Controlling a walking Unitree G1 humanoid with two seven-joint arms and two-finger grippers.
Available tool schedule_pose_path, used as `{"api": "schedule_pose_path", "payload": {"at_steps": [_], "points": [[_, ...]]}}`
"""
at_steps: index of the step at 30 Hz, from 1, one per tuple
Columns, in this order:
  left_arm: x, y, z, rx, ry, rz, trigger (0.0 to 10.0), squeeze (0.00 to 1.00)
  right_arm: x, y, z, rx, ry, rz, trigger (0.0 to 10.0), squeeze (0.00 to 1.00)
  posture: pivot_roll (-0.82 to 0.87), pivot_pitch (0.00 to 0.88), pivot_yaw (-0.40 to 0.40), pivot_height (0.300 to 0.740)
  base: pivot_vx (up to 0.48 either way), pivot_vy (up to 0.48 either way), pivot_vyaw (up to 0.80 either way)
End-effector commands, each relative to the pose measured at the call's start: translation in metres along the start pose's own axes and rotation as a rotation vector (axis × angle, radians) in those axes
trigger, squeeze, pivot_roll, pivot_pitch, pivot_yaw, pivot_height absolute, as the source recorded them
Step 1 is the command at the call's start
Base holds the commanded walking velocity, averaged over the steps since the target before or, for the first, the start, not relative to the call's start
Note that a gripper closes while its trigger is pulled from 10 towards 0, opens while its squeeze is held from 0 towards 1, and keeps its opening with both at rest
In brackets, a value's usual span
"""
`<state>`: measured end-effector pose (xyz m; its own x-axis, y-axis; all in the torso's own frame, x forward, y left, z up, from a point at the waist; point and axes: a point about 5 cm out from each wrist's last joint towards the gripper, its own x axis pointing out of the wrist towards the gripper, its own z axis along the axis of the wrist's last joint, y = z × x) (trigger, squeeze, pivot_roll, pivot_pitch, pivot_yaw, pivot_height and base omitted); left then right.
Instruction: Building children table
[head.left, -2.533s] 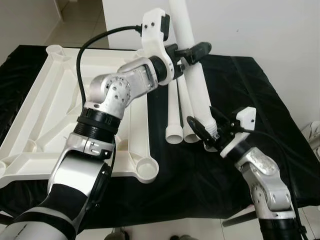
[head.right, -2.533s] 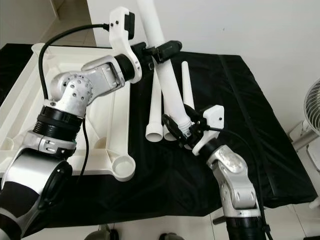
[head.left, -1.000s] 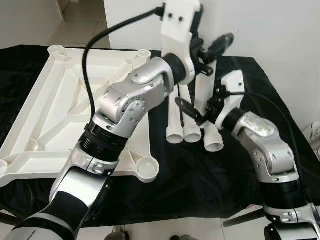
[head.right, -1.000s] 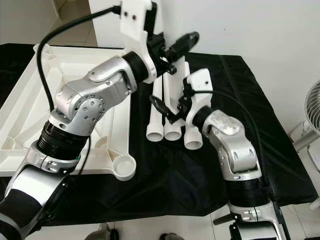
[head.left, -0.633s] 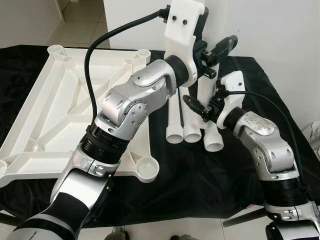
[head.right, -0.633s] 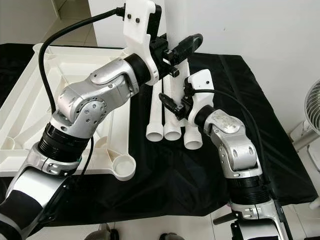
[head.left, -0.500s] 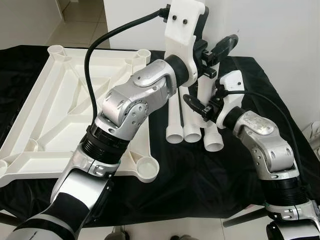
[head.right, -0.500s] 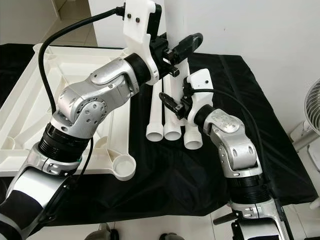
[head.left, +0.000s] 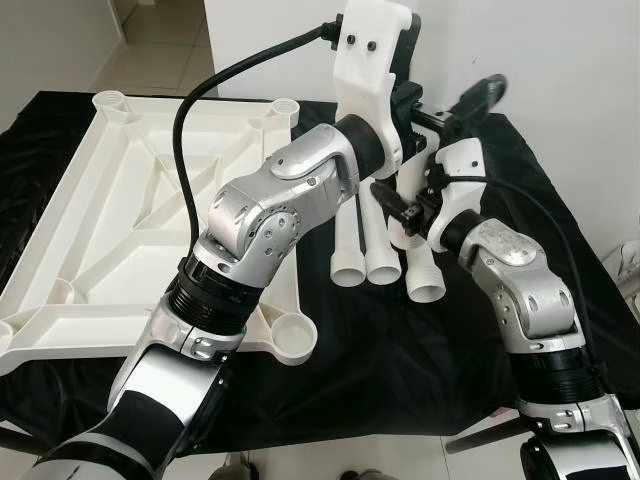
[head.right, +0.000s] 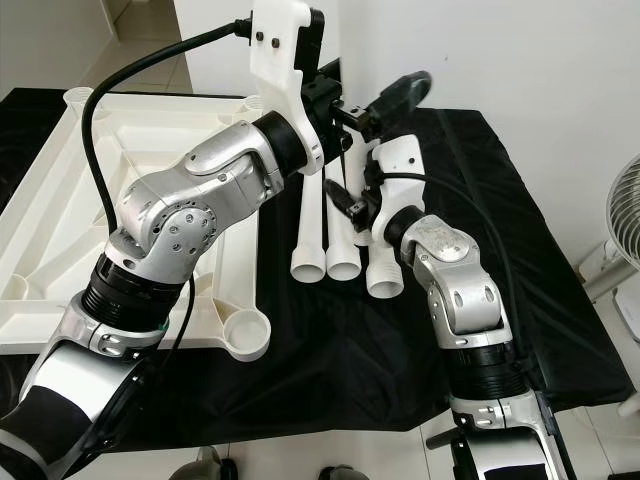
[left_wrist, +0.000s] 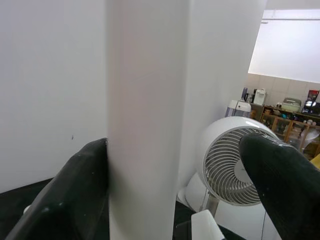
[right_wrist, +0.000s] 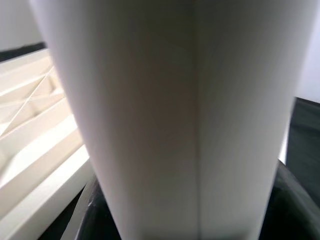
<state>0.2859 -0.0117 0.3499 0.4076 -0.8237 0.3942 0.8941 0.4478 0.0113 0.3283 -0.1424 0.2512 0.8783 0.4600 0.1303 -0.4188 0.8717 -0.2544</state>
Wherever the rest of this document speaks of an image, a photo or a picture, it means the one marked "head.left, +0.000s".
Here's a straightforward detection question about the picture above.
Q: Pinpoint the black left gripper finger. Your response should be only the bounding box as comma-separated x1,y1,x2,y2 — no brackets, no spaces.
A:
440,73,509,131

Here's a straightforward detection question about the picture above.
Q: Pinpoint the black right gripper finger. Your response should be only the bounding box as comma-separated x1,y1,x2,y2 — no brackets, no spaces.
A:
371,180,413,227

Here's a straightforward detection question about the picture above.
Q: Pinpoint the white plastic children table top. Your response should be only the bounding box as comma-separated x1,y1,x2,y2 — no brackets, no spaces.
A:
0,90,319,379

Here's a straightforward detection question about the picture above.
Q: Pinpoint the dark grey metal table leg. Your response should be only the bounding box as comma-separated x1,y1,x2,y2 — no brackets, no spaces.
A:
445,415,526,456
0,425,61,463

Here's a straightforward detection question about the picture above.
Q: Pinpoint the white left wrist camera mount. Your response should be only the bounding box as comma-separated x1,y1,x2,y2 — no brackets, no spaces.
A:
333,0,423,183

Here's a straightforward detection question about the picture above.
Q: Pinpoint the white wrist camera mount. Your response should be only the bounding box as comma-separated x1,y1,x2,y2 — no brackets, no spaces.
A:
333,0,423,183
430,140,489,253

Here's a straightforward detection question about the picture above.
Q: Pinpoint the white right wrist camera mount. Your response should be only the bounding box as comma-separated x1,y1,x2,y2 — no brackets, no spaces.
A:
430,140,489,253

